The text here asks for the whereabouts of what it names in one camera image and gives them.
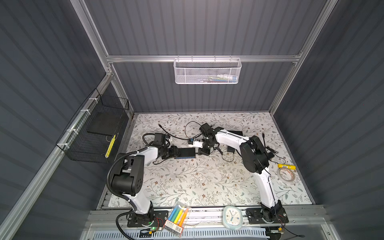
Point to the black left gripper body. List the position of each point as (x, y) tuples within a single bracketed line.
[(172, 152)]

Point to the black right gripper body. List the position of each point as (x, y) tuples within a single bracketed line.
[(205, 149)]

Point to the blue black network switch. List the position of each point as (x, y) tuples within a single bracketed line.
[(186, 153)]

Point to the black ribbed network switch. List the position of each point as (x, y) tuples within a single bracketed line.
[(240, 133)]

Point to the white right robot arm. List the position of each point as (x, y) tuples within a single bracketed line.
[(255, 159)]

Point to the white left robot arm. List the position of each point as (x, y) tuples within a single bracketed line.
[(125, 177)]

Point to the pack of coloured markers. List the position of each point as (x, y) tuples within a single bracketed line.
[(176, 221)]

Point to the small mint desk clock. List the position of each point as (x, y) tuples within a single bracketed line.
[(232, 218)]

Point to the clear tape roll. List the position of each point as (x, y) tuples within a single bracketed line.
[(286, 175)]

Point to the white wire mesh basket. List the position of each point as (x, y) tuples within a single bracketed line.
[(211, 71)]

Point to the black wire wall basket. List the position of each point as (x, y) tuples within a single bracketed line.
[(87, 138)]

